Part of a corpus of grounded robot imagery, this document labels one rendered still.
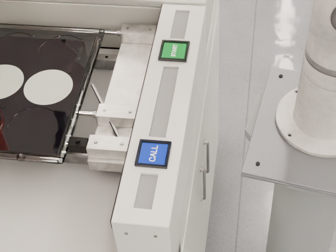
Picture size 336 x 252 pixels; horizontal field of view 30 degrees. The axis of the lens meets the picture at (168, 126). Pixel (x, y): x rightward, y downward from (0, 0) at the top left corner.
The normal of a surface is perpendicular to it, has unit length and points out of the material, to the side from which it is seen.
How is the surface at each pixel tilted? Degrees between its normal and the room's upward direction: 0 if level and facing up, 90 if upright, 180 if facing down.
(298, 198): 90
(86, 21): 90
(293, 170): 1
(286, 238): 90
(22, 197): 0
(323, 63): 91
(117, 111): 0
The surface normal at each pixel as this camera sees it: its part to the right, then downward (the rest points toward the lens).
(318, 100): -0.53, 0.66
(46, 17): -0.15, 0.75
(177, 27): -0.05, -0.65
